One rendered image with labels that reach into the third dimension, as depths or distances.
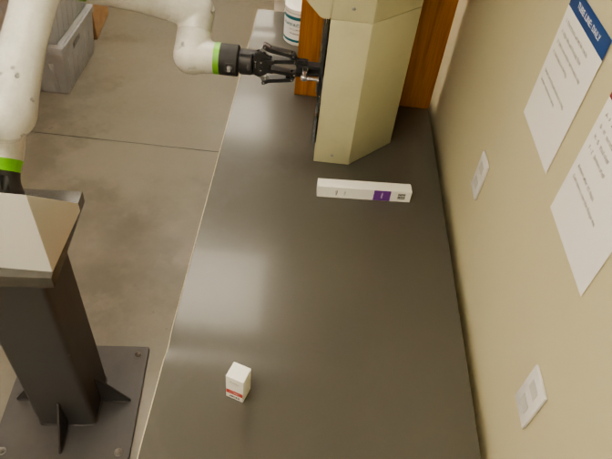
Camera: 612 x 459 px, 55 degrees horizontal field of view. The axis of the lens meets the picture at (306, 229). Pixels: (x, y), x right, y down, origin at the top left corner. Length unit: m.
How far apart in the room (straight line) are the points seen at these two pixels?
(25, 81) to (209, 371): 0.76
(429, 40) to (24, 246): 1.38
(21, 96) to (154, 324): 1.39
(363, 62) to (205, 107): 2.19
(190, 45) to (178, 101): 2.03
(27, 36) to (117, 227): 1.64
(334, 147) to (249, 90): 0.48
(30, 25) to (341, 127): 0.86
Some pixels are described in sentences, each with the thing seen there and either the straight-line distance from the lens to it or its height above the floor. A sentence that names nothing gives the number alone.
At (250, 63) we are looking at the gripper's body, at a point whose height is 1.22.
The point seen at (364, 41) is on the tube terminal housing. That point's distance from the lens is 1.63.
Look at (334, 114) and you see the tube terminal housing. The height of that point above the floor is 1.12.
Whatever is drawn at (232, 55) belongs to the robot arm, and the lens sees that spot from 1.77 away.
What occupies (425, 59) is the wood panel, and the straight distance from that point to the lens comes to 2.09.
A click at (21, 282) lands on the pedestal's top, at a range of 1.61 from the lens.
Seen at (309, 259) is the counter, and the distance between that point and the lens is 1.55.
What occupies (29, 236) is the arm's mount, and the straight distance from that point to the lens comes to 1.50.
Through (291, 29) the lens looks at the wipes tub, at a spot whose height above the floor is 1.01.
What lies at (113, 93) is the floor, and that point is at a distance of 3.91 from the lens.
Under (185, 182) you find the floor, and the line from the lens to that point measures 3.19.
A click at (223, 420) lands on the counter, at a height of 0.94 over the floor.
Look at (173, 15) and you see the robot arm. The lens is 1.81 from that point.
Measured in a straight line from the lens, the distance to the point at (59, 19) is 3.81.
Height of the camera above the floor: 2.10
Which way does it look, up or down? 46 degrees down
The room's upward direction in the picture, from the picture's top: 7 degrees clockwise
